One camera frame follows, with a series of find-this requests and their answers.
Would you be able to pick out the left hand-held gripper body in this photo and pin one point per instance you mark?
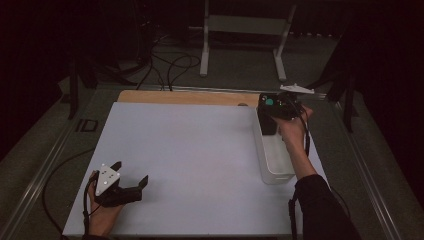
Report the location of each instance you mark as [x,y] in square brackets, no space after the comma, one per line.
[106,180]

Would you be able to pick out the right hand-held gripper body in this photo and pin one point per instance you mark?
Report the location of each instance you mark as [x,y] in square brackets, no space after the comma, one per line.
[280,105]

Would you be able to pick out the person's right hand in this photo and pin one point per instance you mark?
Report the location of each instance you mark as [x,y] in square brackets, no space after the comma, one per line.
[293,131]

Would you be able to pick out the person's left hand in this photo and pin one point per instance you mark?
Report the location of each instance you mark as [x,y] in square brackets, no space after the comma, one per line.
[101,220]

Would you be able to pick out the white table mat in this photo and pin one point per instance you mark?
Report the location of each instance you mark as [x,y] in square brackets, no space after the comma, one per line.
[200,166]

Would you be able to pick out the black stand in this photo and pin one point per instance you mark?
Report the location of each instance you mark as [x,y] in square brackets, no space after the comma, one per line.
[348,106]
[73,93]

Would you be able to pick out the white metal stand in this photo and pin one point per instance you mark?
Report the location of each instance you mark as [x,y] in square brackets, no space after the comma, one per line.
[246,25]

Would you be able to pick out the wooden table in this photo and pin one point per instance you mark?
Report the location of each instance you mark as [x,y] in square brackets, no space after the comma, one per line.
[186,97]

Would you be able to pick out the metal floor rail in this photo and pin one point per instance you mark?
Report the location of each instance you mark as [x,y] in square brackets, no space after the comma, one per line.
[40,173]
[370,180]

